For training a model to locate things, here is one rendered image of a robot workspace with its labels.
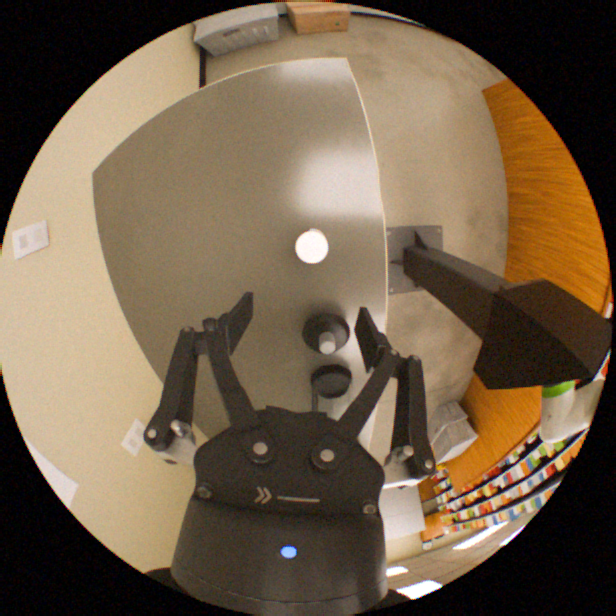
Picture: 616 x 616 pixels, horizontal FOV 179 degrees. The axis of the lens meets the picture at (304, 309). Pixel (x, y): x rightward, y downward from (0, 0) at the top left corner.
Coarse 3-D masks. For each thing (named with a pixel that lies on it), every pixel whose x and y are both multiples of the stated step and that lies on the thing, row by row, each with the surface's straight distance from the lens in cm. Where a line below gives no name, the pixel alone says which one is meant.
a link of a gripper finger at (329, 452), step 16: (384, 368) 14; (368, 384) 12; (384, 384) 13; (368, 400) 11; (352, 416) 10; (368, 416) 10; (336, 432) 9; (352, 432) 9; (320, 448) 8; (336, 448) 8; (320, 464) 8; (336, 464) 8
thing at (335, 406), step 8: (328, 376) 43; (336, 376) 43; (344, 376) 45; (320, 384) 43; (328, 384) 42; (336, 384) 42; (344, 384) 43; (320, 392) 41; (328, 392) 40; (336, 392) 40; (344, 392) 41; (352, 392) 44; (320, 400) 40; (328, 400) 39; (336, 400) 39; (344, 400) 40; (352, 400) 42; (312, 408) 42; (320, 408) 39; (328, 408) 38; (336, 408) 38; (344, 408) 38; (328, 416) 37; (336, 416) 37; (360, 440) 38
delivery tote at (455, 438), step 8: (456, 424) 284; (464, 424) 288; (448, 432) 274; (456, 432) 277; (464, 432) 281; (472, 432) 285; (440, 440) 295; (448, 440) 274; (456, 440) 271; (464, 440) 273; (472, 440) 288; (440, 448) 297; (448, 448) 273; (456, 448) 279; (464, 448) 306; (440, 456) 300; (448, 456) 300; (456, 456) 329
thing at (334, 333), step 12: (312, 324) 36; (324, 324) 35; (336, 324) 35; (312, 336) 37; (324, 336) 35; (336, 336) 37; (348, 336) 38; (312, 348) 38; (324, 348) 34; (336, 348) 38
